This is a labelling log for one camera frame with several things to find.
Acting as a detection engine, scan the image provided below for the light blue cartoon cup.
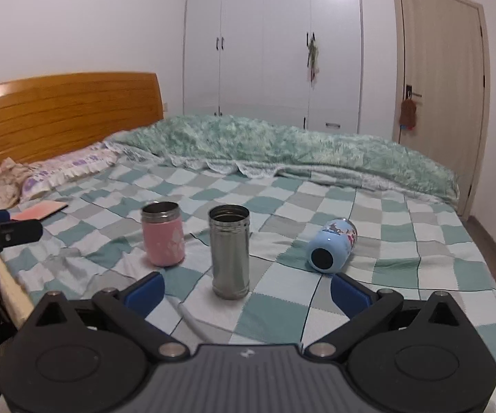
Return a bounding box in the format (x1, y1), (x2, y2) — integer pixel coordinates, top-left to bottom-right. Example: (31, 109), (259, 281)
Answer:
(307, 218), (358, 274)

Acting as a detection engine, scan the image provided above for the beige door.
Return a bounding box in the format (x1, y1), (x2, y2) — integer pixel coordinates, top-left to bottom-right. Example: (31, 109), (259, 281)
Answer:
(393, 0), (490, 218)

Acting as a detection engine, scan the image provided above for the pink cup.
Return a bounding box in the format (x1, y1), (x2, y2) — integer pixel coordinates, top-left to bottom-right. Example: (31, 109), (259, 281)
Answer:
(140, 201), (185, 267)

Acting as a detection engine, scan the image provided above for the green fluffy quilt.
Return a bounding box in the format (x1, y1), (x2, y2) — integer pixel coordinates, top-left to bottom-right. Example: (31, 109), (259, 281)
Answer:
(106, 115), (460, 206)

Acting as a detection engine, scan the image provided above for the wooden headboard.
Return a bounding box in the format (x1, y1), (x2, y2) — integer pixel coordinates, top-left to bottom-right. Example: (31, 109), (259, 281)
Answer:
(0, 72), (164, 163)

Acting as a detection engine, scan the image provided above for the green hanging wardrobe ornament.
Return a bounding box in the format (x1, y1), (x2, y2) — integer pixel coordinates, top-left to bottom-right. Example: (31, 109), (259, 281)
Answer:
(307, 34), (319, 85)

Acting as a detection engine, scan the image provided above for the pink notebook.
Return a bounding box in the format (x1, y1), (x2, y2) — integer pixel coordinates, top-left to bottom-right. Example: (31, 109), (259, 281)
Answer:
(11, 200), (68, 221)

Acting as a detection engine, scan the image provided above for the brown hanging door ornament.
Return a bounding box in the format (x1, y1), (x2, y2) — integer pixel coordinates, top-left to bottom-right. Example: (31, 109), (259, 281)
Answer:
(399, 98), (417, 130)

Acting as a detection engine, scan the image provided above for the white wardrobe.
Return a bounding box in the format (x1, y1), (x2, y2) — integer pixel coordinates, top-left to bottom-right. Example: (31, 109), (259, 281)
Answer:
(183, 0), (363, 133)

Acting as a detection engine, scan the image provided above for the green checkered bed blanket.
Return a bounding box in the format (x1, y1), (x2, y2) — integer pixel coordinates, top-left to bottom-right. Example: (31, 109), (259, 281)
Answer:
(2, 159), (496, 360)

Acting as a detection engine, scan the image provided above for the silver steel cup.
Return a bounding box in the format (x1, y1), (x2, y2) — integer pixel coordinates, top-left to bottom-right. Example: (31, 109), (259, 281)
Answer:
(209, 204), (251, 300)

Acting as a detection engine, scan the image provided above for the crumpled floral cloth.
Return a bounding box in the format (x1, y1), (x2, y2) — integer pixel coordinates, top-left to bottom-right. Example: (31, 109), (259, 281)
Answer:
(0, 158), (33, 210)

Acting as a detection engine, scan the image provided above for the floral frilled pillow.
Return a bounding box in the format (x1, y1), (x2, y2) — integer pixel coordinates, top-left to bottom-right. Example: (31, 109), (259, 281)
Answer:
(21, 143), (118, 201)

